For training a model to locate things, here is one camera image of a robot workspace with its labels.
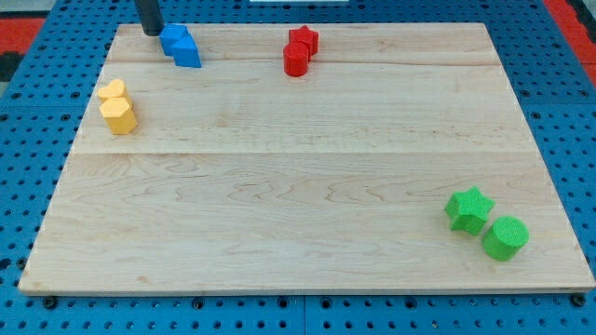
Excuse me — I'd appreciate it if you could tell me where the yellow hexagon block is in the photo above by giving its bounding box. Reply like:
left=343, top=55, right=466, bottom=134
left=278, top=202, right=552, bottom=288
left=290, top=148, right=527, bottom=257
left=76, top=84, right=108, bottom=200
left=100, top=98, right=137, bottom=135

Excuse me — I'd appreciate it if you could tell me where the light wooden board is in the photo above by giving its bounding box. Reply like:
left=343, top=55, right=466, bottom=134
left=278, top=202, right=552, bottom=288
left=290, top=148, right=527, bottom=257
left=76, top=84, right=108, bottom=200
left=19, top=23, right=595, bottom=297

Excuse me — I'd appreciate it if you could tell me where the blue triangular block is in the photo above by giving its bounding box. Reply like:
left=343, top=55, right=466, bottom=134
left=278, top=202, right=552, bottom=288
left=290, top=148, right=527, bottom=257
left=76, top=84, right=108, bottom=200
left=171, top=34, right=202, bottom=68

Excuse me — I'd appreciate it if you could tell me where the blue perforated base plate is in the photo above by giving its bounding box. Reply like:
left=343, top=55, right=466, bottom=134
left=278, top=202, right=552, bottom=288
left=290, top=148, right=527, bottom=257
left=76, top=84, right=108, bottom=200
left=1, top=0, right=595, bottom=334

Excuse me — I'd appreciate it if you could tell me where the green star block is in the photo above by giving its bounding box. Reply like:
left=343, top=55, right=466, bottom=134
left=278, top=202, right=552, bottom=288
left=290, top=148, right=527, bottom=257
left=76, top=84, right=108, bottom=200
left=444, top=186, right=495, bottom=235

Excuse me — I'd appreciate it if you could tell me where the yellow heart block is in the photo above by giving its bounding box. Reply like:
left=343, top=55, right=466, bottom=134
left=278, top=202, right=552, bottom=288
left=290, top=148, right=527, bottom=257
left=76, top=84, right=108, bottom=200
left=97, top=79, right=133, bottom=106

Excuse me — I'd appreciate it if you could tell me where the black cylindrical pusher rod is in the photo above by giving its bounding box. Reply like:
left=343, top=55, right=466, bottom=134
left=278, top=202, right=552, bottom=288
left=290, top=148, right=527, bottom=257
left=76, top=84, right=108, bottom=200
left=134, top=0, right=165, bottom=36

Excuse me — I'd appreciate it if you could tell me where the green cylinder block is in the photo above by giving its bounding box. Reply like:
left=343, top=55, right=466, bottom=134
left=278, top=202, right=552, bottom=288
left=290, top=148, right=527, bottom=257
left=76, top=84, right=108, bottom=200
left=481, top=216, right=530, bottom=261

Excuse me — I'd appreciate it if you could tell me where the red star block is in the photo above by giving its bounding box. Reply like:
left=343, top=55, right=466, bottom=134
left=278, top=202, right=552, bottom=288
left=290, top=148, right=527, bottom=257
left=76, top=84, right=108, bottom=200
left=289, top=25, right=319, bottom=58

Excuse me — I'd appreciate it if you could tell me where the blue cube block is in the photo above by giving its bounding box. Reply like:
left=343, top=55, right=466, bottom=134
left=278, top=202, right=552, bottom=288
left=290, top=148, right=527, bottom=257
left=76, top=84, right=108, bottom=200
left=159, top=23, right=188, bottom=56

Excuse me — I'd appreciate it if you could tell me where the red cylinder block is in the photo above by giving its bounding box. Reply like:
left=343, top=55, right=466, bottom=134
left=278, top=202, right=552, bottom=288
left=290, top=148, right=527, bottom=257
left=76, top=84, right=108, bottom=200
left=283, top=42, right=309, bottom=77

